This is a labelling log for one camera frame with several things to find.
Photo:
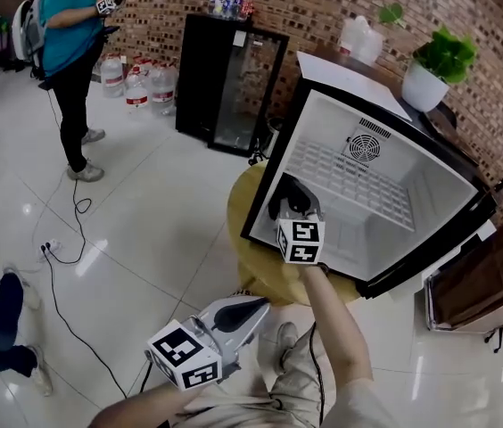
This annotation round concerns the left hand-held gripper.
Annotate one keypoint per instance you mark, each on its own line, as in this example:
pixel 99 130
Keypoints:
pixel 184 355

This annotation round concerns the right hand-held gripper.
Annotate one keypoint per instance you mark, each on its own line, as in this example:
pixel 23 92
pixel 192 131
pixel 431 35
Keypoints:
pixel 300 241

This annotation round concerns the black mini fridge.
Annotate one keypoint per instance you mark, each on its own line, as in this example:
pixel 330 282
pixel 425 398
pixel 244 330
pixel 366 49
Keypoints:
pixel 439 203

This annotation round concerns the person's left forearm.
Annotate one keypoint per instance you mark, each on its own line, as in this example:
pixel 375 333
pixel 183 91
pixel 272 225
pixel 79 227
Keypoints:
pixel 144 406

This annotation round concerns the person's right forearm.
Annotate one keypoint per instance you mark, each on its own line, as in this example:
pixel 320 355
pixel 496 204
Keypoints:
pixel 336 323

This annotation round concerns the person's grey shoe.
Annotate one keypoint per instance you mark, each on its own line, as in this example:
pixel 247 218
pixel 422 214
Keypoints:
pixel 287 341

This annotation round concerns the round yellow wooden table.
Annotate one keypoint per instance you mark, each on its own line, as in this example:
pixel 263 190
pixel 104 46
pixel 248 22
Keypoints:
pixel 251 257

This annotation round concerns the stainless steel kettle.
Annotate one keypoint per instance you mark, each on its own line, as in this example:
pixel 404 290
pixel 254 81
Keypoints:
pixel 274 134

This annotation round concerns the round white fan grille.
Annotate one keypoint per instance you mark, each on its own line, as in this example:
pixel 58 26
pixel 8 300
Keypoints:
pixel 364 146

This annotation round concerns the person's beige trousers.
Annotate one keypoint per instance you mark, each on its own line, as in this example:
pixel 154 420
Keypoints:
pixel 287 395

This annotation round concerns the white paper sheet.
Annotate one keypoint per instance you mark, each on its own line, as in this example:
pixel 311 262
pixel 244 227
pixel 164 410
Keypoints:
pixel 349 83

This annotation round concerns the person's beige shirt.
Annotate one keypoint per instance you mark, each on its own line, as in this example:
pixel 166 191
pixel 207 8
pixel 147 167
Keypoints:
pixel 358 406

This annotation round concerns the black glass-door cooler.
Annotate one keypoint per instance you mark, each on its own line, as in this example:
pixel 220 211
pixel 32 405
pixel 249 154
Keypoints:
pixel 202 74

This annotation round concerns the green plant in white pot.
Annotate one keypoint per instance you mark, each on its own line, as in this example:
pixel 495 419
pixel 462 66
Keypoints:
pixel 425 89

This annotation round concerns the cluster of large water jugs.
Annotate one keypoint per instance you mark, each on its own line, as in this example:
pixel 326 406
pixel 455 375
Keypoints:
pixel 162 92

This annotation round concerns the translucent plastic jug red label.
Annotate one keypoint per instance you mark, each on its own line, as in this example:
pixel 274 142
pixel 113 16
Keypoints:
pixel 360 40

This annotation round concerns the brown wood-grain metal cabinet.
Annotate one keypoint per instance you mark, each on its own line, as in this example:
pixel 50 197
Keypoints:
pixel 479 274

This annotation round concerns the white power strip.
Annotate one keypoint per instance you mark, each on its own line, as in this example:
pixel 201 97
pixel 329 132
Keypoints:
pixel 51 247

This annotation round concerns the row of small drink bottles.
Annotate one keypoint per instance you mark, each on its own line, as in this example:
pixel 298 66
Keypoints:
pixel 229 5

